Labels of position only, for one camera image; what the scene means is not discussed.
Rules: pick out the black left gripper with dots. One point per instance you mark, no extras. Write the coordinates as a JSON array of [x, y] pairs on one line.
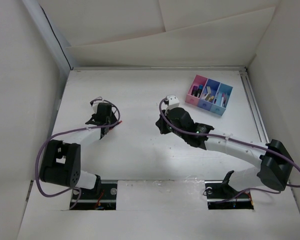
[[112, 118]]

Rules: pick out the blue black highlighter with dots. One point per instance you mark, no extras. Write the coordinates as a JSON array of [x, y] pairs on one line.
[[199, 90]]

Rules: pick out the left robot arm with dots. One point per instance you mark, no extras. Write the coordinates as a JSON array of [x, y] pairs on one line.
[[59, 159]]

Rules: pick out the purple storage container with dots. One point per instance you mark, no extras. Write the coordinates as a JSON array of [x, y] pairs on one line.
[[214, 87]]

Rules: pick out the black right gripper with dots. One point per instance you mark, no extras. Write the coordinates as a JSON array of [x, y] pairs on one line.
[[161, 123]]

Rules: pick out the purple black highlighter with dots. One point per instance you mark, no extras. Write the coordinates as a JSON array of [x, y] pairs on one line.
[[194, 90]]

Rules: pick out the aluminium rail right edge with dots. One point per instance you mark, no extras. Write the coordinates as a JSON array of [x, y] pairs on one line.
[[256, 114]]

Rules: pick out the pink white pen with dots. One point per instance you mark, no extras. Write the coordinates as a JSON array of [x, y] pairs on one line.
[[223, 100]]

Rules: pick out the white boxed eraser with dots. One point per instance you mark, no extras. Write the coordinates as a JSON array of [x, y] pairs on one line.
[[208, 89]]

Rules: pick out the orange pen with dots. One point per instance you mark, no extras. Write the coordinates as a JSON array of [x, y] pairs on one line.
[[215, 98]]

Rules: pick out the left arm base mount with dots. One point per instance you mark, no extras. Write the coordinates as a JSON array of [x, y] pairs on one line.
[[105, 201]]

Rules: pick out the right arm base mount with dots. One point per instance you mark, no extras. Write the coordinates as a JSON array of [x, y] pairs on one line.
[[221, 196]]

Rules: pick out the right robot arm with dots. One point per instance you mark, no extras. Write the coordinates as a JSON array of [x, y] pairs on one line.
[[271, 163]]

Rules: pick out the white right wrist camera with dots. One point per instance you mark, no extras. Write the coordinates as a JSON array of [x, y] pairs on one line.
[[171, 102]]

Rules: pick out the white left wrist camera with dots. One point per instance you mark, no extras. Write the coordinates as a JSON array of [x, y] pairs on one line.
[[95, 102]]

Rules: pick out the pink storage container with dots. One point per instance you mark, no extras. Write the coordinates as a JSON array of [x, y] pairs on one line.
[[197, 81]]

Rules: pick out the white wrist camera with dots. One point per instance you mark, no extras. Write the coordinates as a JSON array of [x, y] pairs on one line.
[[95, 102], [171, 102]]

